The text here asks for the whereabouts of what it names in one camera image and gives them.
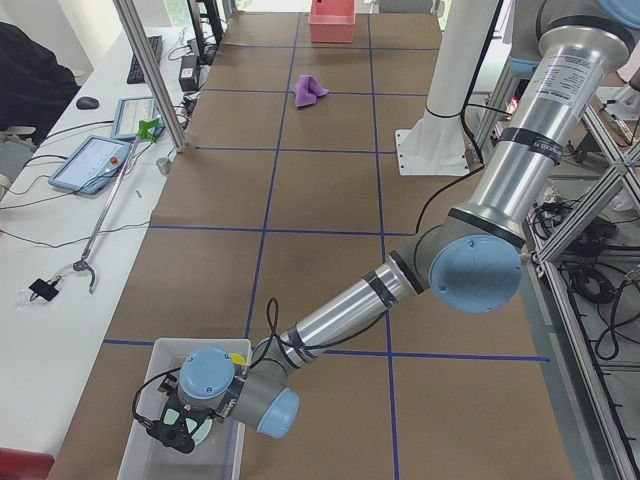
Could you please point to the yellow plastic cup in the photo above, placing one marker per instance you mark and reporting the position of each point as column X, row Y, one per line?
column 238, row 359

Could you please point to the pale green bowl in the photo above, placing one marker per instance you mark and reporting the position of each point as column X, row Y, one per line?
column 198, row 431

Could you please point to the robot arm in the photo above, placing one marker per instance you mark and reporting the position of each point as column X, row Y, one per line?
column 471, row 261

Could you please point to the purple cloth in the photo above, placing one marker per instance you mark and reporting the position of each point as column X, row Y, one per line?
column 307, row 90

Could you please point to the reacher grabber tool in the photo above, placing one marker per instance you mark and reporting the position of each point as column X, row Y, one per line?
column 145, row 131

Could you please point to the black power adapter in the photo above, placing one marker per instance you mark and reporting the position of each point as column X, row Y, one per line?
column 189, row 73

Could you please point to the pink plastic bin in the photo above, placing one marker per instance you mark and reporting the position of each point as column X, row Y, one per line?
column 332, row 21

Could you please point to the far blue teach pendant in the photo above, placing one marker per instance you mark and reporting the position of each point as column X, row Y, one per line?
column 129, row 112

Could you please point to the blue teach pendant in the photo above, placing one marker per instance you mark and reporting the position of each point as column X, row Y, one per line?
column 129, row 112
column 91, row 166

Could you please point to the near blue teach pendant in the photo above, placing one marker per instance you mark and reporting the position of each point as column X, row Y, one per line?
column 91, row 166

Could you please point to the black computer mouse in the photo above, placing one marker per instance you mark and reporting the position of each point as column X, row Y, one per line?
column 87, row 103

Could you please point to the small black adapter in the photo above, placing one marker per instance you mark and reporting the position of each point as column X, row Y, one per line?
column 41, row 289

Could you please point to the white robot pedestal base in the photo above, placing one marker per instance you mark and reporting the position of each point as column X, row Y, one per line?
column 435, row 144

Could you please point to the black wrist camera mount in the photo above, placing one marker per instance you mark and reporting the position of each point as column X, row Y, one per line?
column 176, row 436

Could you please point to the aluminium frame post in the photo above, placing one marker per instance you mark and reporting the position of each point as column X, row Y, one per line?
column 141, row 48

